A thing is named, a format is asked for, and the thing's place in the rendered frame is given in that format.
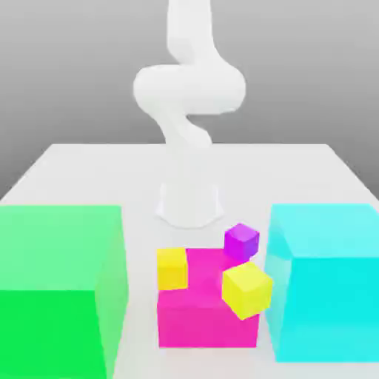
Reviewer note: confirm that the small purple cube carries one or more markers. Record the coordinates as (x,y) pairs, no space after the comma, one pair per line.
(241,241)

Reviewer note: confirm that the large magenta box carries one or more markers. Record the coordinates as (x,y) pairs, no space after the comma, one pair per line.
(204,314)

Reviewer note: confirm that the large cyan box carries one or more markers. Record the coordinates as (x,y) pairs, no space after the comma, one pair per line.
(328,284)

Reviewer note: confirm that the small lemon-yellow cube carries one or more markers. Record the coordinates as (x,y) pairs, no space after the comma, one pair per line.
(247,291)

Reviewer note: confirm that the small orange-yellow cube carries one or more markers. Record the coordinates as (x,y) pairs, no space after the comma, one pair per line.
(171,268)

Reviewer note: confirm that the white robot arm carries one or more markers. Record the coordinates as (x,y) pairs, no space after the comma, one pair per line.
(189,88)

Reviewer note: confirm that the large green box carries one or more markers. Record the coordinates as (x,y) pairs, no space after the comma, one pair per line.
(53,266)

